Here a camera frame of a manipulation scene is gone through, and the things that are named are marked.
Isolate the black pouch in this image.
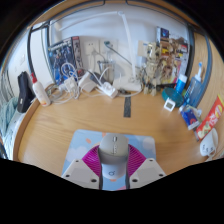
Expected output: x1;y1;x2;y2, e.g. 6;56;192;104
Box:
16;70;36;114

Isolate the white charger block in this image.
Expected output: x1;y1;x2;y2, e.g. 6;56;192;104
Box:
78;71;98;94
63;77;78;93

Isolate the teal cloth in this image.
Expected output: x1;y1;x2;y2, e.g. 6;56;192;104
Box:
0;96;19;138

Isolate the red and orange chips can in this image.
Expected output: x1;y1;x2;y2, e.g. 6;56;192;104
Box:
194;94;224;142

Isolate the small white square clock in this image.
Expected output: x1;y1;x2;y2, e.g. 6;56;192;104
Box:
163;97;176;112

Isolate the grey computer mouse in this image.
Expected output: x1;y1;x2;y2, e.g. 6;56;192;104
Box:
98;132;130;180

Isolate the white bottle with red cap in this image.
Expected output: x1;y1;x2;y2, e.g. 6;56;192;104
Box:
29;72;52;108

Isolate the blue tissue pack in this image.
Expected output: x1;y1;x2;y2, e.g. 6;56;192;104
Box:
179;104;203;131

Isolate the blue spray bottle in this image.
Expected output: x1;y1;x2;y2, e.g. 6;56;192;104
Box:
183;61;204;108

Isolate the tan robot model figure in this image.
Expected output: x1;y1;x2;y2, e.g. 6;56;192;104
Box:
141;41;183;97

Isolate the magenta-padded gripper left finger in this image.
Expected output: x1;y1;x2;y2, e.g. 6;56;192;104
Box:
61;144;104;190

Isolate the white cable bundle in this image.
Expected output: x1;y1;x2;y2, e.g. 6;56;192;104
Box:
49;61;84;105

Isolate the teal round tin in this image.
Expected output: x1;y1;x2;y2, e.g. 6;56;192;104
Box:
161;87;186;108

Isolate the clear glass cup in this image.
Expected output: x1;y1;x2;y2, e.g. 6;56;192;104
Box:
97;59;116;84

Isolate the light blue cloud mouse pad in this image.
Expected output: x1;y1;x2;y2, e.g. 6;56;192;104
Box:
61;129;157;192

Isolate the blue model kit box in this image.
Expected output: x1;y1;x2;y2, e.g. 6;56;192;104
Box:
46;35;84;86

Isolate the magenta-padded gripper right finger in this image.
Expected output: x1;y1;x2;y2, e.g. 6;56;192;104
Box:
125;143;167;190

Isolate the colourful model kit box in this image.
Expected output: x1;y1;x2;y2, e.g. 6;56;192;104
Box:
155;26;190;84

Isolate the blue and white tube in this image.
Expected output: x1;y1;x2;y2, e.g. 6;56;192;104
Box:
174;73;188;95

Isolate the white mug with black lettering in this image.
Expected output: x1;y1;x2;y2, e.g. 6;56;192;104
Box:
199;127;220;158

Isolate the white power strip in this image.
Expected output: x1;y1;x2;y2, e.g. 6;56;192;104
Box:
95;81;119;99

